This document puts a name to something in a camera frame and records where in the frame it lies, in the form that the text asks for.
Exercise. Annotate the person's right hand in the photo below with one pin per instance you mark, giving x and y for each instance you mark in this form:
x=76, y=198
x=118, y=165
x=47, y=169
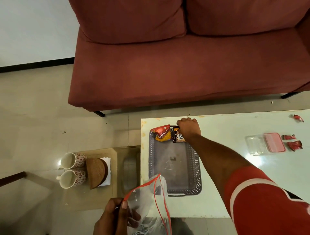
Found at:
x=190, y=128

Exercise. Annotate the person's left hand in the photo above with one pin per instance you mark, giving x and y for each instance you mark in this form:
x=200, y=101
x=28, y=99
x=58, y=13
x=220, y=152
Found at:
x=111, y=220

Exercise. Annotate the black salted peanuts packet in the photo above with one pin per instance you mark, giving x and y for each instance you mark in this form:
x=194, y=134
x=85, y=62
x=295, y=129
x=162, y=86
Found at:
x=178, y=137

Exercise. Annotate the red and yellow snack packet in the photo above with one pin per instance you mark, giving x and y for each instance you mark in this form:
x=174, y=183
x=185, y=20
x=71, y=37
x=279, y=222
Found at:
x=161, y=134

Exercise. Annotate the beige plastic stool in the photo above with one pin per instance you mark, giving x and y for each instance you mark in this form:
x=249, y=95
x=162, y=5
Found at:
x=84, y=196

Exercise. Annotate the clear red-edged zip bag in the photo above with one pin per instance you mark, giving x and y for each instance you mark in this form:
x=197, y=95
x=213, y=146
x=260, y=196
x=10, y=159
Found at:
x=147, y=201

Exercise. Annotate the grey perforated plastic tray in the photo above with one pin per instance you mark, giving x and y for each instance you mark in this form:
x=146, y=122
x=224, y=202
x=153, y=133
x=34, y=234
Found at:
x=176, y=169

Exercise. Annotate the white paper napkins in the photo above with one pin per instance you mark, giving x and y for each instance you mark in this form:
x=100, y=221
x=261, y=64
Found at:
x=108, y=169

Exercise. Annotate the patterned mug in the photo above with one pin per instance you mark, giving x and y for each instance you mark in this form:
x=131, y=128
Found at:
x=70, y=161
x=70, y=179

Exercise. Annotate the clear box with pink lid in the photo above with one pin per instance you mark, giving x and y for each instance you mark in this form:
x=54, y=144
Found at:
x=255, y=145

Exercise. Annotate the red candy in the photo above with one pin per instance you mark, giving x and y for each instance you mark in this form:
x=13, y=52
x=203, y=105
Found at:
x=289, y=137
x=294, y=145
x=298, y=118

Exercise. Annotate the person's right forearm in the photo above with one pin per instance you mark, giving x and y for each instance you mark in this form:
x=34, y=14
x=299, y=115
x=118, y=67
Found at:
x=215, y=159

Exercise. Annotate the red fabric sofa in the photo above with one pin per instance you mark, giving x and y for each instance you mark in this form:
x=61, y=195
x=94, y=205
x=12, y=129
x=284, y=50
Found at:
x=184, y=70

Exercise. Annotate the grey trousers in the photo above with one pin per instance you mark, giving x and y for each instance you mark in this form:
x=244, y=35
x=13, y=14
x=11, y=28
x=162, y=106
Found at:
x=180, y=227

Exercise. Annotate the dark wooden chair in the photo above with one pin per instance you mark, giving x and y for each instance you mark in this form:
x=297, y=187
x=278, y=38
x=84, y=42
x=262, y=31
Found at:
x=12, y=178

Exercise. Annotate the red sofa back cushion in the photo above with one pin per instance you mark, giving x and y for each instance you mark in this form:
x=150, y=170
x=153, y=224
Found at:
x=242, y=14
x=128, y=19

